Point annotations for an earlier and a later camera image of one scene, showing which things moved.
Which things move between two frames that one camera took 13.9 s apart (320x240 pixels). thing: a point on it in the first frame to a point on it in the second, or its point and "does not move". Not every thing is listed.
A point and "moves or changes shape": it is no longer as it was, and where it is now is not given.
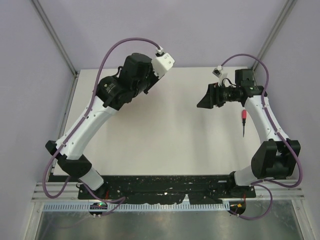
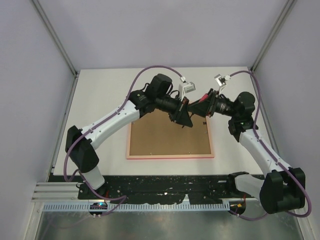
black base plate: x=167 y=189 does not move
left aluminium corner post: x=57 y=41 does not move
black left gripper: x=155 y=77 to x=181 y=115
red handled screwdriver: x=244 y=117 moves or changes shape
